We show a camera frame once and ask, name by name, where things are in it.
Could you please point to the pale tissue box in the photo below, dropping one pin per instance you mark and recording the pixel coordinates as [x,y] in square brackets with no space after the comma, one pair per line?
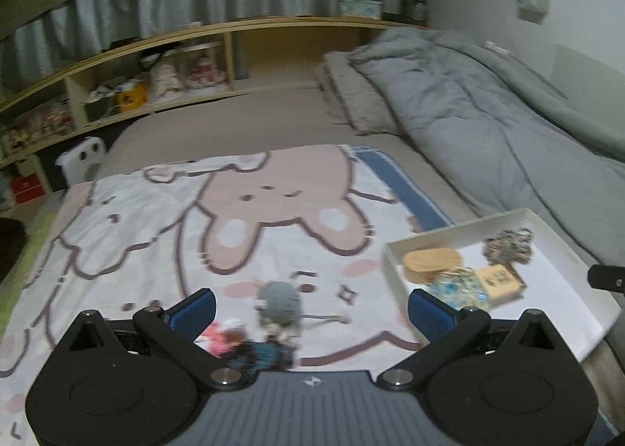
[361,9]

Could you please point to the white panda storage box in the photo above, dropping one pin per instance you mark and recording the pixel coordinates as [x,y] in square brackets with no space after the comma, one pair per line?
[80,158]

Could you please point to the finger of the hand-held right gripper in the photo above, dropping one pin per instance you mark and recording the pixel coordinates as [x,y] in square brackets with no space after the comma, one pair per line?
[608,277]

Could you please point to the red box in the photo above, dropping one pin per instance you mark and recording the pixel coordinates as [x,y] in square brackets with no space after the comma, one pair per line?
[27,187]

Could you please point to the wooden shelf unit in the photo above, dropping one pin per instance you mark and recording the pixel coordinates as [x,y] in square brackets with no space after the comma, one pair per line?
[229,60]

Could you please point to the printed cartoon blanket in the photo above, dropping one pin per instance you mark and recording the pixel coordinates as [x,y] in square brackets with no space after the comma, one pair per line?
[146,211]

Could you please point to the doll in clear case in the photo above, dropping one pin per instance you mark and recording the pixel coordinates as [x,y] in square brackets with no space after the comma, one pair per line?
[202,70]
[163,77]

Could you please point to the blue floral brocade pouch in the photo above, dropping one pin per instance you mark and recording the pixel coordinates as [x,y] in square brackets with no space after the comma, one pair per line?
[459,285]

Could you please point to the oval wooden dish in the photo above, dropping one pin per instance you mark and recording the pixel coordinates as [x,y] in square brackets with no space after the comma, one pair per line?
[432,263]

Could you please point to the grey crochet mouse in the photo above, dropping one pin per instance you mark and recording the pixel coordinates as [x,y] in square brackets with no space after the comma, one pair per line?
[279,304]

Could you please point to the beige fluffy pillow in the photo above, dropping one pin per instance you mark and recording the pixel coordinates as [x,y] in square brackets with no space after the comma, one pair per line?
[356,94]

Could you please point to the grey duvet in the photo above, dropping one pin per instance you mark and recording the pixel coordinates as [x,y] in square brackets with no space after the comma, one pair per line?
[464,109]

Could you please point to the pink crochet octopus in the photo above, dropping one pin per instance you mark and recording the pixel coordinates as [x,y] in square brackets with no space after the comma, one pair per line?
[222,337]

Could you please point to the white cardboard box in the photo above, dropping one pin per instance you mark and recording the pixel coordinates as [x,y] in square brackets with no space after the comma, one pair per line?
[556,280]

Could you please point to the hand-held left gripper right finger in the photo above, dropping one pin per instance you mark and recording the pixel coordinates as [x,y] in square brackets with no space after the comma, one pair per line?
[430,315]

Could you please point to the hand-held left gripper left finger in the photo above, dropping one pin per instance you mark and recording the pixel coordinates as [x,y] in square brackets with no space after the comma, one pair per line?
[195,310]

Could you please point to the yellow wooden block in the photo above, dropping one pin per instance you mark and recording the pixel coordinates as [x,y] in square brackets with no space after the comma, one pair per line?
[500,280]

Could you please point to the taupe bed sheet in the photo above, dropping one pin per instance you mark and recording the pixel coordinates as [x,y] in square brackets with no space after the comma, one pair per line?
[273,119]

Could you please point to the yellow box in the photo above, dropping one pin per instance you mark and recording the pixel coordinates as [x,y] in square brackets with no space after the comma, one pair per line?
[129,95]

